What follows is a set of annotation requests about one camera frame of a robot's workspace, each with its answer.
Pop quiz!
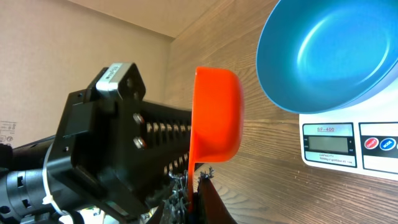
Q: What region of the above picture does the white digital kitchen scale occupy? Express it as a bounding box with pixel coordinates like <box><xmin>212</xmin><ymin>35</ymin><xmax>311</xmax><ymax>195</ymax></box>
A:
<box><xmin>299</xmin><ymin>67</ymin><xmax>397</xmax><ymax>180</ymax></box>

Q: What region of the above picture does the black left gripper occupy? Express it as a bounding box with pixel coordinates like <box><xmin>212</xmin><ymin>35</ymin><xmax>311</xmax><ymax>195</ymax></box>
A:
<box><xmin>46</xmin><ymin>62</ymin><xmax>192</xmax><ymax>223</ymax></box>

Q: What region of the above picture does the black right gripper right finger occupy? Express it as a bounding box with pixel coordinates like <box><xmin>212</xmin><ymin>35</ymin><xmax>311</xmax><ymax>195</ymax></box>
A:
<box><xmin>196</xmin><ymin>167</ymin><xmax>237</xmax><ymax>224</ymax></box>

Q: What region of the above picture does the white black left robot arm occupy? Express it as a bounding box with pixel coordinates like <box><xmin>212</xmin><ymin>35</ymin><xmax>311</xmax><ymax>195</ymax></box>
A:
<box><xmin>1</xmin><ymin>63</ymin><xmax>192</xmax><ymax>223</ymax></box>

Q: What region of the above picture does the orange plastic measuring scoop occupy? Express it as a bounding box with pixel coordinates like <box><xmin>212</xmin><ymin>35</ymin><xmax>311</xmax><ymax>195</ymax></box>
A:
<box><xmin>187</xmin><ymin>67</ymin><xmax>244</xmax><ymax>213</ymax></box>

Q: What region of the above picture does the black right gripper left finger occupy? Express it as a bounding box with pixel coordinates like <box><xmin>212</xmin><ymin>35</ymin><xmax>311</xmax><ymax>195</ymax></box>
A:
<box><xmin>148</xmin><ymin>172</ymin><xmax>190</xmax><ymax>224</ymax></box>

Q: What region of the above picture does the blue bowl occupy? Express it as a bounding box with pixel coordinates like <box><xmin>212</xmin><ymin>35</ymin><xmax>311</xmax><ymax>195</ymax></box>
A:
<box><xmin>256</xmin><ymin>0</ymin><xmax>397</xmax><ymax>114</ymax></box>

